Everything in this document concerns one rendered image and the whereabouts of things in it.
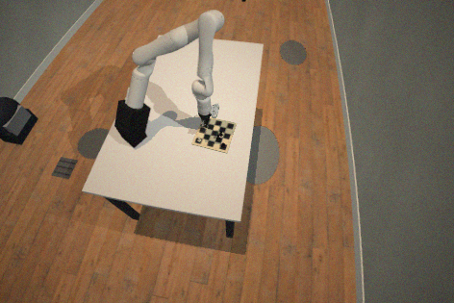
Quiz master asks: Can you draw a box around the chessboard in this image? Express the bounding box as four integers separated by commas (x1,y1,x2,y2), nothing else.
192,117,237,153

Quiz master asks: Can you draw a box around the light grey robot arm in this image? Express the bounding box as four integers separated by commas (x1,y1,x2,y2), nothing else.
125,10,225,118

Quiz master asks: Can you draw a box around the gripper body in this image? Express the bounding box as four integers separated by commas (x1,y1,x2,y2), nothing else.
198,113,211,122

